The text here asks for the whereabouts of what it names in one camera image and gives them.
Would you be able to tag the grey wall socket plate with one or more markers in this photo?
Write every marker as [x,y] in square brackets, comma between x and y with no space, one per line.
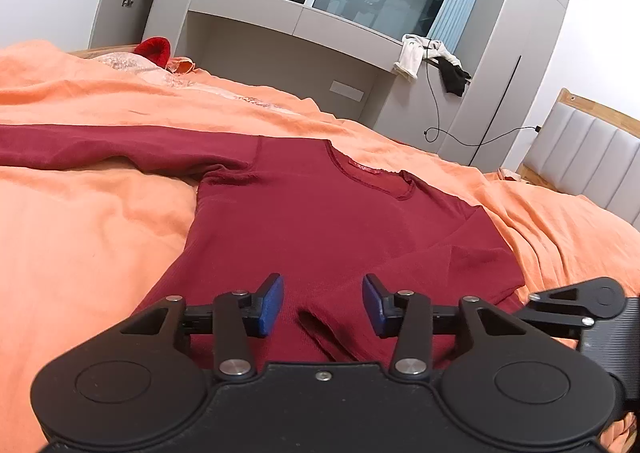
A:
[347,89]

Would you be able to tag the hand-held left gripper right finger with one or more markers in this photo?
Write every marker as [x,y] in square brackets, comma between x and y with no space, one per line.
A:
[374,305]

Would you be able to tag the dark red long-sleeved shirt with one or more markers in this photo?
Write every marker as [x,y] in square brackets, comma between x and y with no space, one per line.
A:
[325,213]

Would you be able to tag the orange blanket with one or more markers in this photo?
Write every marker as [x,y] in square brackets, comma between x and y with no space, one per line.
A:
[75,233]

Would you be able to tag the pale patterned pillow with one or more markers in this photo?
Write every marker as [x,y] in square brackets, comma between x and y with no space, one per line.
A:
[125,62]

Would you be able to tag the padded wooden headboard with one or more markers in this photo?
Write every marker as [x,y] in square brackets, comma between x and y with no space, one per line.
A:
[590,153]

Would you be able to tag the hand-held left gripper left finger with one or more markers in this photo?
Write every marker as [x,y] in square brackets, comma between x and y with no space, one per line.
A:
[269,305]

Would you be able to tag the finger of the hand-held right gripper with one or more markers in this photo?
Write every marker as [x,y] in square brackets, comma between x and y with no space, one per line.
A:
[590,298]

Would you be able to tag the black hanging garment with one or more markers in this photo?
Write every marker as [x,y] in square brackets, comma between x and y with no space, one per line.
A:
[454,78]

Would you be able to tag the white hanging garment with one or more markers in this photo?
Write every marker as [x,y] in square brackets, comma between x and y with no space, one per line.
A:
[414,55]

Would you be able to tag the small orange cloth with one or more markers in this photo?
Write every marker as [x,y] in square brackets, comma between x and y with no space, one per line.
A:
[181,66]

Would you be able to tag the grey wall cabinet unit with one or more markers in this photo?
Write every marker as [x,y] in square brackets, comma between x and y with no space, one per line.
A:
[280,40]

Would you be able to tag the bright red knit cloth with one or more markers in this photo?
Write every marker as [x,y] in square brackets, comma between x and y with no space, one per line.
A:
[152,50]

